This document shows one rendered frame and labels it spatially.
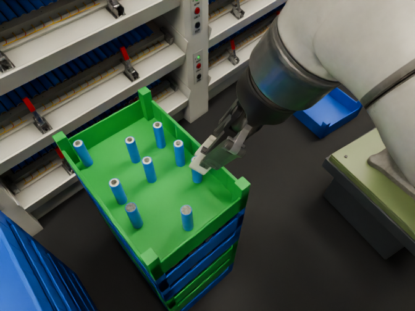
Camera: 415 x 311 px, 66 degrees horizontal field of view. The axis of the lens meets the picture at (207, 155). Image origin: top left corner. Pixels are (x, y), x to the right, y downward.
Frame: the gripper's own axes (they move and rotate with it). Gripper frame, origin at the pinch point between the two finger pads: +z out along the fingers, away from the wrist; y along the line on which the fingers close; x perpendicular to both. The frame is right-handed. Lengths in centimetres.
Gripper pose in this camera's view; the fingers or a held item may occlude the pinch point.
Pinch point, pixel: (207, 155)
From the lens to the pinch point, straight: 51.9
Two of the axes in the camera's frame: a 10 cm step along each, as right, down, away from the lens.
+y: 3.3, -7.7, 5.4
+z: -4.0, 4.1, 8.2
